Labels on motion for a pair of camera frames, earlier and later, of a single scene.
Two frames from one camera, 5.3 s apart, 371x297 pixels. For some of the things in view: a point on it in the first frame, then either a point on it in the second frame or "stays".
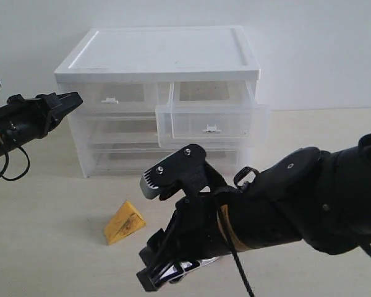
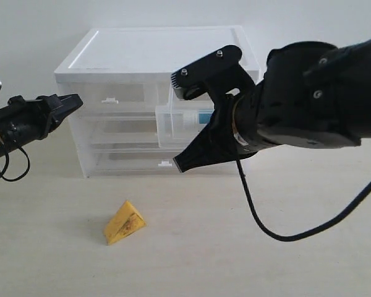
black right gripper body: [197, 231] to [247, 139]
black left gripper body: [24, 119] stays
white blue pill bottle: [185, 265] to [197, 116]
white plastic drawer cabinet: [146, 93] stays
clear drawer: [114, 99] stays
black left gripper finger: [56, 114] stays
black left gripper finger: [62, 103] stays
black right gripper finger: [156, 252] to [213, 144]
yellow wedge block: [125, 221] stays
